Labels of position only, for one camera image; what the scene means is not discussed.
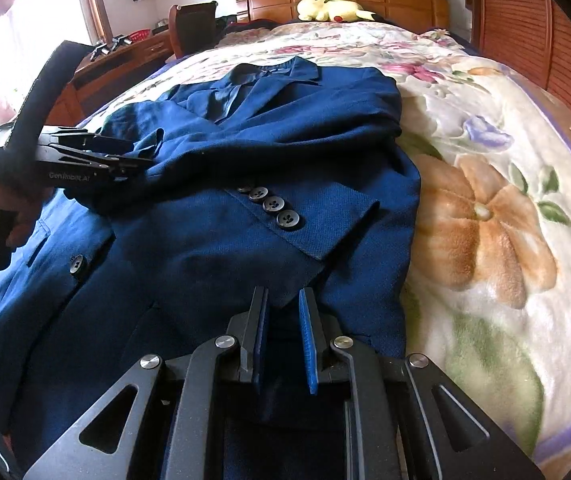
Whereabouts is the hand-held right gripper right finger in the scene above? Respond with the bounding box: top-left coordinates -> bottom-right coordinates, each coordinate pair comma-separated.
298,287 -> 547,480

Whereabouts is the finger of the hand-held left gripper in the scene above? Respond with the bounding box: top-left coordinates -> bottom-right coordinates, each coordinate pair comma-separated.
45,130 -> 134,155
58,146 -> 155,182

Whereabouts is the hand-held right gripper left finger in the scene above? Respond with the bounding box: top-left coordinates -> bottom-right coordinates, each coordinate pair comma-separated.
22,287 -> 271,480

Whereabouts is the blue blazer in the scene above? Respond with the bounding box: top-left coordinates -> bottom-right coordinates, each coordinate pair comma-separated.
0,57 -> 422,480

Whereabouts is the person's left hand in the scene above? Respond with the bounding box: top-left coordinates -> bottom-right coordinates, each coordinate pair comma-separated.
0,184 -> 55,275

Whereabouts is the wooden desk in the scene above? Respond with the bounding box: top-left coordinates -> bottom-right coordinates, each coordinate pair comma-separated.
60,32 -> 174,122

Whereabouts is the window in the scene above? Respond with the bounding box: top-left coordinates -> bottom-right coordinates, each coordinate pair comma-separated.
0,0 -> 108,138

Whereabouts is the wooden chair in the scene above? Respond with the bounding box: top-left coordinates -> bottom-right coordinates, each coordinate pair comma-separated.
168,3 -> 219,59

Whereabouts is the dark pillow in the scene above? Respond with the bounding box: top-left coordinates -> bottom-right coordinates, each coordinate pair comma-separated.
215,16 -> 280,37

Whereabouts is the floral blanket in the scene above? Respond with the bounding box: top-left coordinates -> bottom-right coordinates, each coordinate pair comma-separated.
78,19 -> 571,477

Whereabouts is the yellow plush toy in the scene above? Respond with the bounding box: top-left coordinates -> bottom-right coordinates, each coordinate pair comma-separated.
297,0 -> 379,24

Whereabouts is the wooden slatted wardrobe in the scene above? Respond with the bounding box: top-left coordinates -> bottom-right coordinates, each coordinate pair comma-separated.
469,0 -> 571,133

